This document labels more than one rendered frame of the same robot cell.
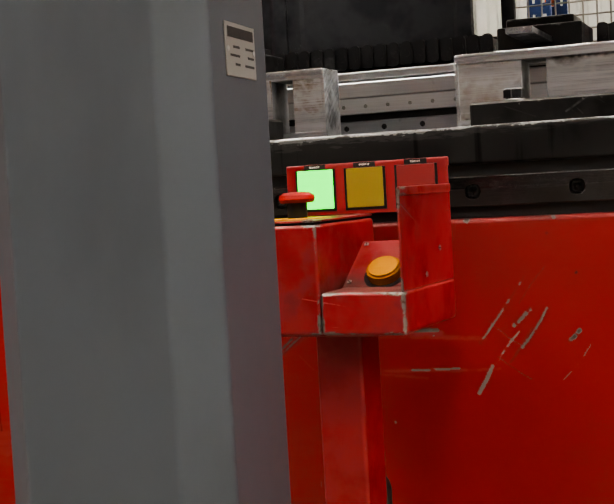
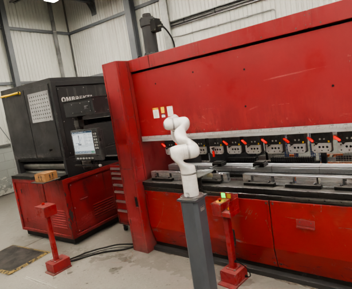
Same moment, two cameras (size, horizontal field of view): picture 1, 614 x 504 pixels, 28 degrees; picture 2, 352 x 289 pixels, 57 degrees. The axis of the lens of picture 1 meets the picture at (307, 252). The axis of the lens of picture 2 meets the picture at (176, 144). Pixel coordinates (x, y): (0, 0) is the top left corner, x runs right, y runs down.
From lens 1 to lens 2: 1.90 m
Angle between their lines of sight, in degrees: 19
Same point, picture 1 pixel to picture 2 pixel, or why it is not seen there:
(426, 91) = (245, 169)
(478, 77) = (245, 177)
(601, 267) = (258, 206)
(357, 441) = (227, 227)
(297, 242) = (218, 206)
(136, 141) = (193, 218)
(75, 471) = (191, 243)
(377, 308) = (227, 215)
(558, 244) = (253, 202)
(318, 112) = (226, 179)
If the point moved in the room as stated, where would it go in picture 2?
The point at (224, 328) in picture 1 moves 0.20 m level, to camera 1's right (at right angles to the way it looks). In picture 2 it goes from (202, 233) to (227, 232)
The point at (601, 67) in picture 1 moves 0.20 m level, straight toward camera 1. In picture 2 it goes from (260, 178) to (253, 183)
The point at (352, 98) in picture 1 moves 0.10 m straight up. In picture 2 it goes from (235, 169) to (234, 160)
